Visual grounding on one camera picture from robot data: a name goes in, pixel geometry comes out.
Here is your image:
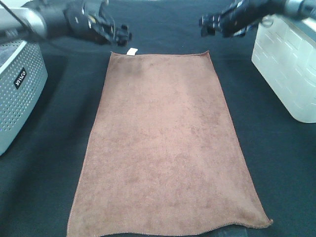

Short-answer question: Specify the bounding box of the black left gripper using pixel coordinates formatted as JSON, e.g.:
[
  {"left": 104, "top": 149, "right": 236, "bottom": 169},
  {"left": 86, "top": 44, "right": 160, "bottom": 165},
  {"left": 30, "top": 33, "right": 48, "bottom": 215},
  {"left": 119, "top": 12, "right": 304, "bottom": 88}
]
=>
[{"left": 45, "top": 0, "right": 132, "bottom": 47}]

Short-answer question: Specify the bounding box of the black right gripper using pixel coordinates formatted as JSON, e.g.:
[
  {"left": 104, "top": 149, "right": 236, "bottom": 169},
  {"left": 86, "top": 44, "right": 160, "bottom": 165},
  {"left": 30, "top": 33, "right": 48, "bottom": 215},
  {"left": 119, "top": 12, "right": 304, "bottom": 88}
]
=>
[{"left": 198, "top": 0, "right": 270, "bottom": 38}]

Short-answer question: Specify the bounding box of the brown microfiber towel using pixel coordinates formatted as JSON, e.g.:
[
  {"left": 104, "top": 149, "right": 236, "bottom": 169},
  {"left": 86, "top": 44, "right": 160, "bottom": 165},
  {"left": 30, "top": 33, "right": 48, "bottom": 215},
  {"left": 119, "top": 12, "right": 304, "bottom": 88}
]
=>
[{"left": 67, "top": 52, "right": 272, "bottom": 237}]

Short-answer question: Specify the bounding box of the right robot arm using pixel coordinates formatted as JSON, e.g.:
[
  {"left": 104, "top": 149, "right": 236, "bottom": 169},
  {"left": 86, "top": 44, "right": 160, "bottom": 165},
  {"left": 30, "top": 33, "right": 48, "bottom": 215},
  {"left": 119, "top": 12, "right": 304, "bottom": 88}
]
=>
[{"left": 199, "top": 0, "right": 316, "bottom": 38}]

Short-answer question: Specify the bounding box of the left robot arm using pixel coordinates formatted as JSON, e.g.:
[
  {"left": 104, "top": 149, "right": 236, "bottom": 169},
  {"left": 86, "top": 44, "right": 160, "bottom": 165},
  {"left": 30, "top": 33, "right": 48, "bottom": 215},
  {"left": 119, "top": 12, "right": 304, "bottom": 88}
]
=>
[{"left": 0, "top": 0, "right": 132, "bottom": 46}]

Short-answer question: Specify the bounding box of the grey towel in basket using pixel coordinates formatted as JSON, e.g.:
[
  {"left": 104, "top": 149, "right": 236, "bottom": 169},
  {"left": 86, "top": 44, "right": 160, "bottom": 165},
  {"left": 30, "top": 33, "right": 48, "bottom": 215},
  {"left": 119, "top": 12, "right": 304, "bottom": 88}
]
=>
[{"left": 0, "top": 45, "right": 24, "bottom": 74}]

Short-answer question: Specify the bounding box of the white plastic storage bin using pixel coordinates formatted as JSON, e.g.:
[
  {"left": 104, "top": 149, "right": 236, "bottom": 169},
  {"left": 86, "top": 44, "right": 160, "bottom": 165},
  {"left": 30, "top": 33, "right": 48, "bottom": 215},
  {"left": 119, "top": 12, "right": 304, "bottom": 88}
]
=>
[{"left": 251, "top": 15, "right": 316, "bottom": 123}]

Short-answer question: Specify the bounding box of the grey perforated plastic basket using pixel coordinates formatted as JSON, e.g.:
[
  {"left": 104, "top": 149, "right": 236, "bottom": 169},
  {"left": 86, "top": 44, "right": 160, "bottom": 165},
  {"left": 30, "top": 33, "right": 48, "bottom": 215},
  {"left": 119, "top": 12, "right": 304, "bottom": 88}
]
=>
[{"left": 0, "top": 40, "right": 48, "bottom": 154}]

